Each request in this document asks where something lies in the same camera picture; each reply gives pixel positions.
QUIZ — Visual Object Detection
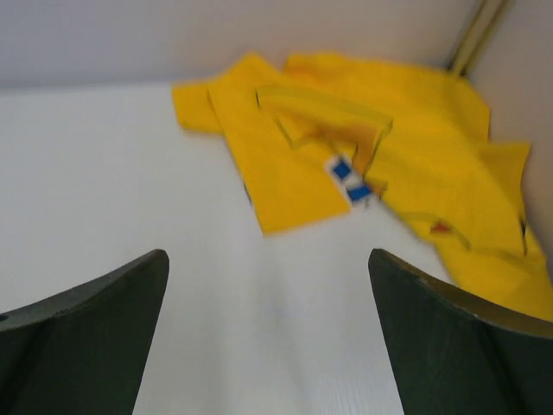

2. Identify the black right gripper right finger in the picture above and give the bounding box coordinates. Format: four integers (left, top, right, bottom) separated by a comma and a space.
368, 249, 552, 414

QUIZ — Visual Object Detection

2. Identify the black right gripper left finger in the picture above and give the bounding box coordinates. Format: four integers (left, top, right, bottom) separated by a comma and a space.
1, 249, 169, 414

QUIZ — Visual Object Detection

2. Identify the yellow printed cloth placemat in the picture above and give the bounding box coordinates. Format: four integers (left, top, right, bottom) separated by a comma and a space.
172, 54, 552, 321

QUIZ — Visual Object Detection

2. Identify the aluminium frame corner post right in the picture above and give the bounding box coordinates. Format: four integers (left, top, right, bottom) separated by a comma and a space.
447, 0, 514, 78

